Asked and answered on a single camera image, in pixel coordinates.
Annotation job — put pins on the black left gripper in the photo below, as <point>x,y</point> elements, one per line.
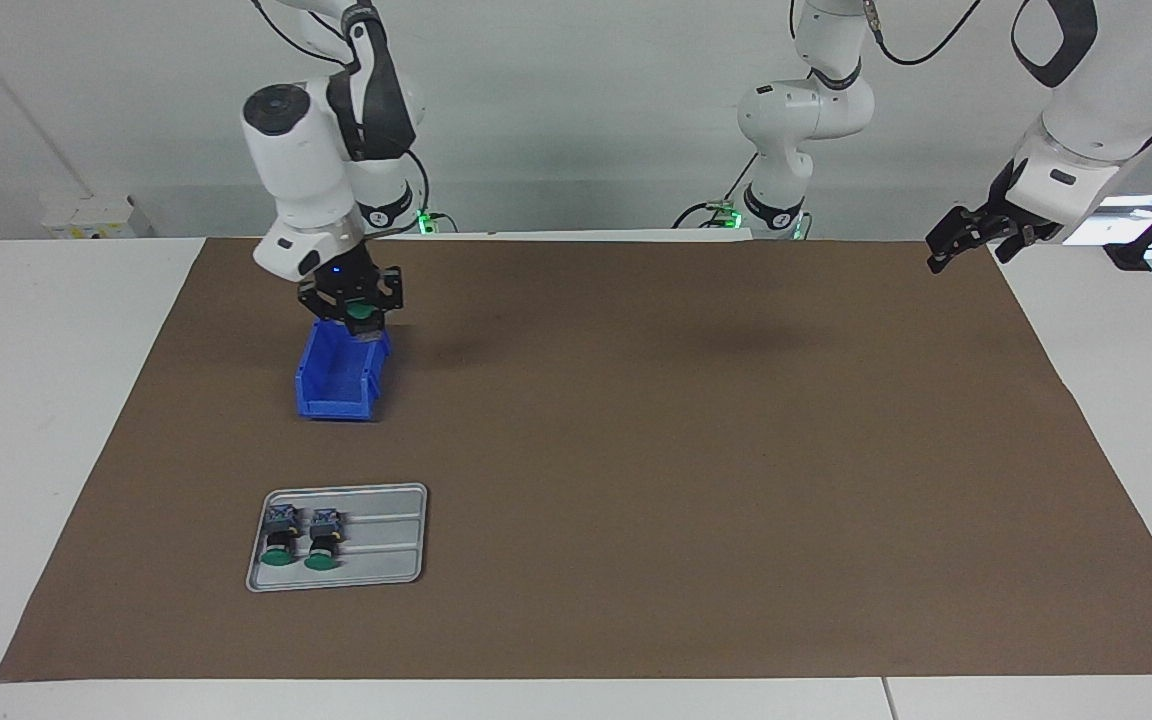
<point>1004,195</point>

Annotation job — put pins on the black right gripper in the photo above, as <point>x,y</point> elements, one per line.
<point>346,278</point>

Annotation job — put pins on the green mushroom push button switch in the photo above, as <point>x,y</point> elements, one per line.
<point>281,535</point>
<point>322,535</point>
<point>364,312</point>

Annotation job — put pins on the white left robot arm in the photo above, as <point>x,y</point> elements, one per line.
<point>1106,100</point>

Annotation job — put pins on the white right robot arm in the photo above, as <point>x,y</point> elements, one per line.
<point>301,160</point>

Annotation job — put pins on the blue plastic storage bin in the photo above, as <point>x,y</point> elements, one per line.
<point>336,380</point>

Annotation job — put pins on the silver metal tray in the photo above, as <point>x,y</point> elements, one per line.
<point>386,560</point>

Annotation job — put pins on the brown table mat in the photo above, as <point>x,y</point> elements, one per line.
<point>576,550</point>

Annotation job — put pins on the white wall box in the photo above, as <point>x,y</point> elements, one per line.
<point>96,215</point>

